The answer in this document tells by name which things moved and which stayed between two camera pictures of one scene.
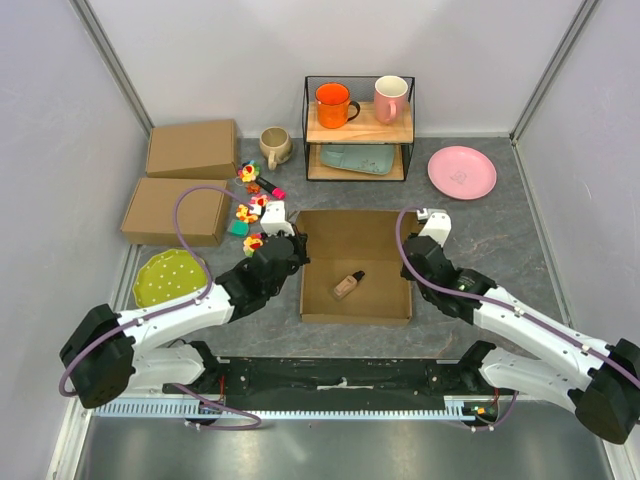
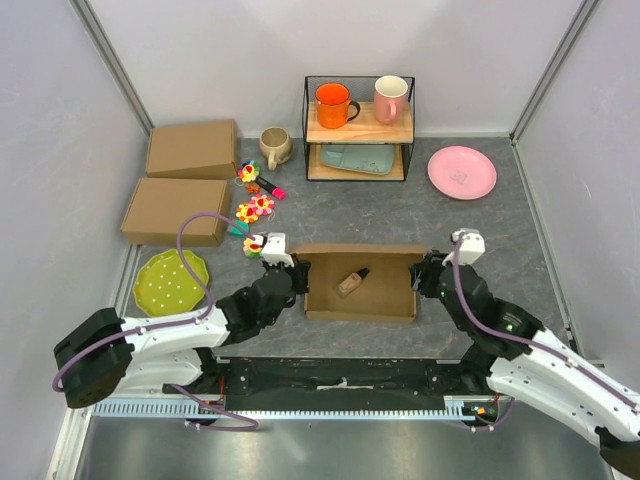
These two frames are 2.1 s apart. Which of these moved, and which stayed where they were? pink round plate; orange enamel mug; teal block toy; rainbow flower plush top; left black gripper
Moved: left black gripper
Stayed: rainbow flower plush top; orange enamel mug; pink round plate; teal block toy
